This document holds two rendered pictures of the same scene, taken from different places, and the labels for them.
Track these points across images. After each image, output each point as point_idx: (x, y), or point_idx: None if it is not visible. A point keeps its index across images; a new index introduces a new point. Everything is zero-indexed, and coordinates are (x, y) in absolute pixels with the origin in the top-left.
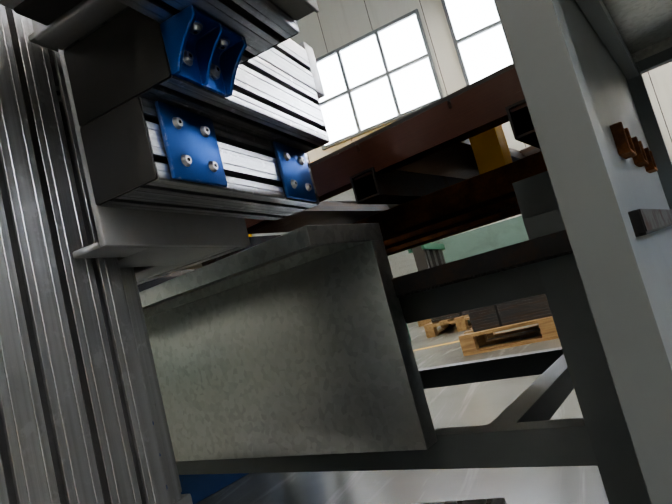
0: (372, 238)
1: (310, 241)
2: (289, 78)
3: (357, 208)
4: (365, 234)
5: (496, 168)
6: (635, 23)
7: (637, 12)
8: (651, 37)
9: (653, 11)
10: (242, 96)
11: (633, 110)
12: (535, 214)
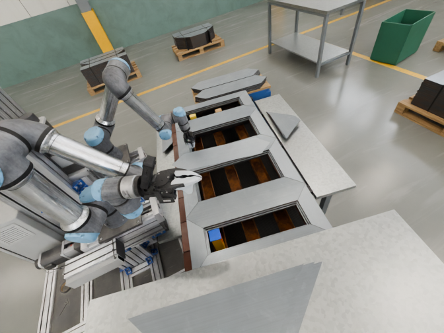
0: None
1: (159, 243)
2: (145, 230)
3: (242, 160)
4: (180, 236)
5: (214, 250)
6: (350, 241)
7: (335, 249)
8: (394, 234)
9: (351, 253)
10: (126, 247)
11: None
12: None
